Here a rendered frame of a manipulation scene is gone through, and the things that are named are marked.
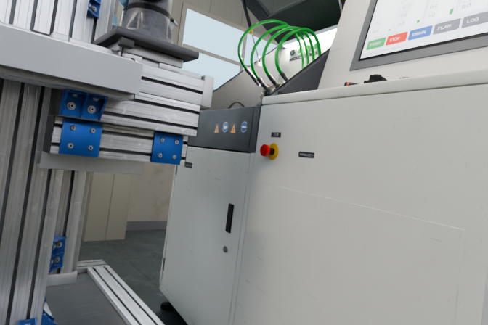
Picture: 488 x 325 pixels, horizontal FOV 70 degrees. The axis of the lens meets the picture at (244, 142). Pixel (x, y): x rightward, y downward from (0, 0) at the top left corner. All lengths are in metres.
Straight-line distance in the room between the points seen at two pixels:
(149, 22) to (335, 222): 0.68
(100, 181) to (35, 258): 1.74
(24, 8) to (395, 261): 1.05
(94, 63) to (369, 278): 0.72
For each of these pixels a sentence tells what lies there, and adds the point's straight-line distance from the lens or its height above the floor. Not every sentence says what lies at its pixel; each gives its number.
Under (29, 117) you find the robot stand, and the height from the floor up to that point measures 0.80.
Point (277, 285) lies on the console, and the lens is 1.05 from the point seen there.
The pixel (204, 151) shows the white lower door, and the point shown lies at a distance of 1.48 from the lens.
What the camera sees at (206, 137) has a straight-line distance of 1.48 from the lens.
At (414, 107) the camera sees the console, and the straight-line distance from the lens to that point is 0.77.
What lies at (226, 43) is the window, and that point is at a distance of 3.71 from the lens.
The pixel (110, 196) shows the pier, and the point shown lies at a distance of 2.87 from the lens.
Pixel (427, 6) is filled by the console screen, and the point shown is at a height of 1.28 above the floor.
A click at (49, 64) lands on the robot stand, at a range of 0.76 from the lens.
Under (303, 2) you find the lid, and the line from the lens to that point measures 1.83.
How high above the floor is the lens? 0.78
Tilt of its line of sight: 2 degrees up
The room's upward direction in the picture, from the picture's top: 7 degrees clockwise
